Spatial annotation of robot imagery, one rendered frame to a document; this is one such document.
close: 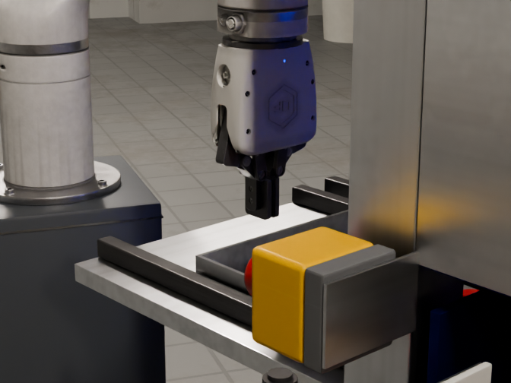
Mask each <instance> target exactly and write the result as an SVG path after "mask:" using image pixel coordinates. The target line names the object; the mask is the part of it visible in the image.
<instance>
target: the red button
mask: <svg viewBox="0 0 511 383"><path fill-rule="evenodd" d="M244 283H245V286H246V288H247V291H248V293H249V294H250V296H252V258H250V260H249V262H248V264H247V266H246V269H245V273H244Z"/></svg>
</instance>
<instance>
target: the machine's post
mask: <svg viewBox="0 0 511 383"><path fill-rule="evenodd" d="M426 25H427V0H354V26H353V55H352V85H351V142H350V172H349V202H348V235H350V236H354V237H357V238H358V239H362V240H365V241H368V242H371V243H372V244H373V245H377V244H378V245H383V246H385V247H388V248H392V249H394V250H395V253H396V255H395V258H399V257H401V256H403V255H407V254H410V253H412V252H416V243H417V210H418V193H419V176H420V159H421V126H422V109H423V92H424V60H425V42H426ZM463 286H464V281H461V280H457V279H455V278H453V277H449V276H446V275H444V274H440V273H437V272H435V271H432V270H431V269H430V268H428V267H424V266H422V265H419V269H418V286H417V318H416V331H414V332H411V333H410V334H406V335H405V336H403V337H400V338H398V339H395V340H393V341H392V344H391V345H389V346H387V347H384V348H382V349H381V350H377V351H376V352H373V353H371V354H368V355H366V356H363V357H361V358H359V359H356V360H354V361H352V362H349V363H347V364H345V365H344V383H427V366H428V350H429V335H430V311H431V310H434V309H436V308H439V307H440V306H443V305H446V304H448V303H450V302H453V301H456V300H457V299H461V298H462V297H463Z"/></svg>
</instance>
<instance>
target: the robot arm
mask: <svg viewBox="0 0 511 383"><path fill-rule="evenodd" d="M308 2H309V0H217V31H218V32H219V33H227V35H224V36H223V37H222V44H219V45H218V48H217V55H216V60H215V65H214V76H213V83H212V92H211V136H212V140H213V142H214V144H215V145H216V146H217V154H216V162H217V163H219V164H221V165H225V166H235V167H236V168H237V169H238V170H239V172H240V175H242V176H245V210H246V213H247V214H249V215H252V216H254V217H258V218H260V219H263V220H267V219H270V218H271V217H278V215H279V176H283V175H284V172H285V167H286V163H287V161H288V160H289V158H290V156H291V154H294V153H296V152H297V151H299V150H301V149H302V148H304V147H305V146H306V143H307V142H308V141H310V140H311V139H312V138H313V137H314V136H315V134H316V82H315V73H314V67H313V57H312V53H311V49H310V46H309V40H306V39H303V37H302V36H301V35H302V34H305V33H307V31H308ZM89 3H90V0H0V124H1V135H2V157H3V164H0V202H1V203H6V204H18V205H33V206H40V205H57V204H70V203H76V202H80V201H87V200H90V199H94V198H98V197H101V196H104V195H107V194H109V193H110V192H113V191H114V190H115V189H117V188H118V187H119V185H120V183H121V174H120V172H119V171H118V169H116V168H115V167H113V166H111V165H108V164H105V163H101V162H97V161H94V142H93V125H92V108H91V90H90V56H89V39H88V8H89ZM250 156H252V158H251V157H250Z"/></svg>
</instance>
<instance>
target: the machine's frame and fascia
mask: <svg viewBox="0 0 511 383"><path fill-rule="evenodd" d="M416 251H418V252H419V265H422V266H424V267H428V268H430V269H433V270H435V271H439V272H442V273H444V274H448V275H450V276H453V277H457V278H459V279H462V280H466V281H468V282H470V283H474V284H477V285H479V286H483V287H486V288H488V289H491V290H494V291H497V292H499V293H503V294H506V295H508V296H511V0H427V25H426V42H425V60H424V92H423V109H422V126H421V159H420V176H419V193H418V210H417V243H416Z"/></svg>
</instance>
